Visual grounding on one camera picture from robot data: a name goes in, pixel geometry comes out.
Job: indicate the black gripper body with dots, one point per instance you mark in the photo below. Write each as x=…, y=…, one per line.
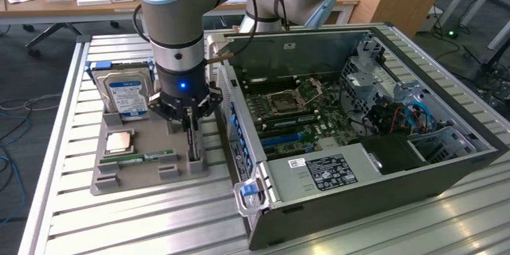
x=183, y=90

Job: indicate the black graphics card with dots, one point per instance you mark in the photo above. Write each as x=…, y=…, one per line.
x=192, y=144

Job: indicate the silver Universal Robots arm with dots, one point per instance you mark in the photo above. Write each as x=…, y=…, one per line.
x=171, y=13

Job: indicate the hard disk in blue caddy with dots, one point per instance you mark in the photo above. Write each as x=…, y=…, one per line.
x=123, y=93

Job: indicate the grey parts rack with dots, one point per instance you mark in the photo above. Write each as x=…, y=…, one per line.
x=151, y=147

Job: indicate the CPU chip with copper lid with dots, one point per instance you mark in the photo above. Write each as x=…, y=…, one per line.
x=119, y=143

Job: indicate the loose green RAM stick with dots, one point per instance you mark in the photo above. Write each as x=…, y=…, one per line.
x=135, y=157

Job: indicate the CPU socket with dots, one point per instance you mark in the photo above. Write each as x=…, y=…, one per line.
x=284, y=103

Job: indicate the blue expansion slot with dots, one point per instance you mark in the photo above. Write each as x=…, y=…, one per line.
x=279, y=140

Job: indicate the metal socket cover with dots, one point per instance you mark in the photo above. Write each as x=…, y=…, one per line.
x=308, y=90

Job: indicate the white case label sticker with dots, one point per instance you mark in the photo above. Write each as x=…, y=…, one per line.
x=289, y=46

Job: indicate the silver chipset heatsink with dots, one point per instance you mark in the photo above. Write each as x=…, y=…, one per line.
x=330, y=143

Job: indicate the white paper stack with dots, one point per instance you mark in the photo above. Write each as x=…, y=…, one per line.
x=235, y=0

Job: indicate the grey power supply unit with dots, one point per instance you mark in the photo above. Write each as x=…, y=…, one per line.
x=287, y=183

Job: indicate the black chair base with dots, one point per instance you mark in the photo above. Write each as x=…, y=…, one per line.
x=50, y=29

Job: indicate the metal drive cage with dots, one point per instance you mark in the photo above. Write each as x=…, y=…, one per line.
x=370, y=93

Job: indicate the open dark PC case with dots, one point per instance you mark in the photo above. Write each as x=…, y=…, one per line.
x=358, y=207

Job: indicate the metal disk bay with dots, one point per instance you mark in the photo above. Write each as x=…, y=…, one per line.
x=442, y=147

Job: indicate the black equipment stand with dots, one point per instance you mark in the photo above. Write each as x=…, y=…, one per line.
x=498, y=67

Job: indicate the white table frame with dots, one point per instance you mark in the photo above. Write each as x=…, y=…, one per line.
x=499, y=35

